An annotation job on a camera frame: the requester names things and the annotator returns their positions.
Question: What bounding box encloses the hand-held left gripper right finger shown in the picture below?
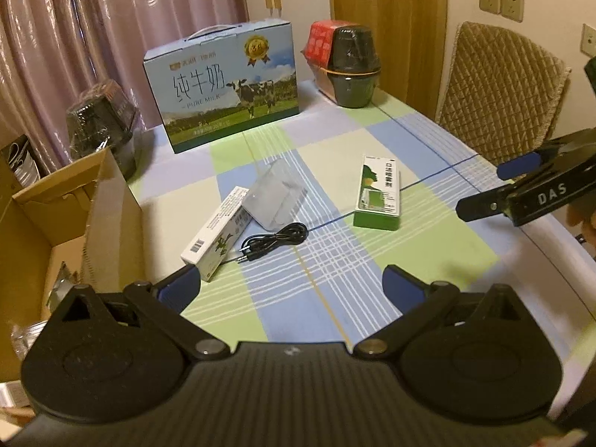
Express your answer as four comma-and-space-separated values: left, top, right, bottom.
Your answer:
354, 264, 525, 359

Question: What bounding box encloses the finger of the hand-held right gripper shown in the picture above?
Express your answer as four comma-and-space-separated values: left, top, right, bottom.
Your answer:
496, 127, 596, 181
457, 185, 516, 223

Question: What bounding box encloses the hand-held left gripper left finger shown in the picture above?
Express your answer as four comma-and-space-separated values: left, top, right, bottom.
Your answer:
60, 263, 231, 361

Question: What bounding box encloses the long white green box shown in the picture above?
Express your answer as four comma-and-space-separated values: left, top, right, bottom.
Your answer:
181, 186, 253, 283

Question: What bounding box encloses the large cardboard box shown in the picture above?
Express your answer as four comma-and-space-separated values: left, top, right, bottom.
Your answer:
0, 148, 146, 385

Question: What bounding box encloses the checked cloth desktop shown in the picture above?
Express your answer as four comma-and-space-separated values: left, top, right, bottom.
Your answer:
126, 79, 596, 429

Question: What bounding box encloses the person's right hand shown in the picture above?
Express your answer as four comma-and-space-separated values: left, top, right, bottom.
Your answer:
565, 196, 596, 244

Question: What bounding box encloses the green medicine box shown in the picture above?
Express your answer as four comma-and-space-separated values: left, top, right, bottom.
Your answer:
352, 153, 402, 232

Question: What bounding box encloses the chair with quilted cover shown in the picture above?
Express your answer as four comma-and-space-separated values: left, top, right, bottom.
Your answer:
435, 21, 573, 169

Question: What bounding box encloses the silver foil packet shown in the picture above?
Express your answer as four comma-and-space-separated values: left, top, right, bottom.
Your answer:
44, 263, 87, 320
8, 319, 48, 360

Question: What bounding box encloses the clear plastic box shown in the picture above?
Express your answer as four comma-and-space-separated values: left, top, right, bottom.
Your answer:
241, 158, 307, 233

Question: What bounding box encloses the black plastic-wrapped pot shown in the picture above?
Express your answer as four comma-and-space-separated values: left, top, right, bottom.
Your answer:
323, 27, 383, 109
65, 80, 145, 180

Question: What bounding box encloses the blue milk carton box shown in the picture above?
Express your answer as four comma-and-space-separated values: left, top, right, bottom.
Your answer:
142, 19, 301, 155

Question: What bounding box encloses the black white striped bag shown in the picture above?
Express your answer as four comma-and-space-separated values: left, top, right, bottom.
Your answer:
0, 133, 42, 193

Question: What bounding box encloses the red patterned box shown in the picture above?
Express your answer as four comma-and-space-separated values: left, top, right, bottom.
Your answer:
302, 19, 355, 67

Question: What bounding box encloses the pink curtain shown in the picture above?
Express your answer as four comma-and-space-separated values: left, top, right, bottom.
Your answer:
0, 0, 250, 174

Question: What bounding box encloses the black audio cable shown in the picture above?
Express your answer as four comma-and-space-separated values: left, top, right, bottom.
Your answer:
237, 222, 309, 266

